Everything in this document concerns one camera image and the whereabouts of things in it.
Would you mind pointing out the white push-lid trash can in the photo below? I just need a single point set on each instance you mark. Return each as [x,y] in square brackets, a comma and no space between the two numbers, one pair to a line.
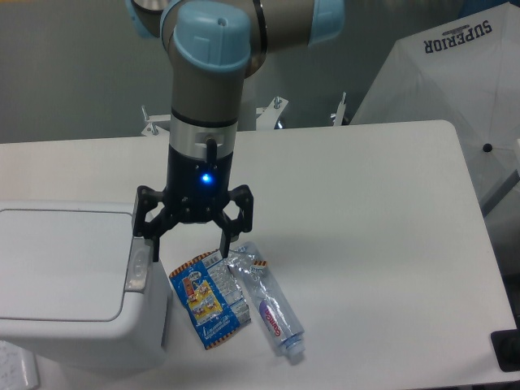
[79,288]

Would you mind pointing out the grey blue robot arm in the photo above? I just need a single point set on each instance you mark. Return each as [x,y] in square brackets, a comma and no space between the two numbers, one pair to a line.
[213,47]

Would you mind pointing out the white metal base frame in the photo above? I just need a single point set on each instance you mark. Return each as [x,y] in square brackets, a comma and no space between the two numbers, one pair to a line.
[267,117]

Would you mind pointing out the white umbrella with lettering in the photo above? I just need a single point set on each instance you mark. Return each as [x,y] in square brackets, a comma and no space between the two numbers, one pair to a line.
[465,72]

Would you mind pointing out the crushed clear plastic bottle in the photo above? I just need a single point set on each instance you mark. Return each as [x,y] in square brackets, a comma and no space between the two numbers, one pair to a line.
[253,272]

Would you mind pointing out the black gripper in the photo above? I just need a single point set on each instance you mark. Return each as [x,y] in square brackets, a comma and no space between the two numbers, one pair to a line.
[196,192]

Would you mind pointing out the blue snack wrapper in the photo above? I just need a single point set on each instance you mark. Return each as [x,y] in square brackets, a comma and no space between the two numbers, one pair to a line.
[212,297]

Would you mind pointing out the black device at table edge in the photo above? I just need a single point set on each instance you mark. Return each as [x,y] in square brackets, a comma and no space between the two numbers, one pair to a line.
[506,347]

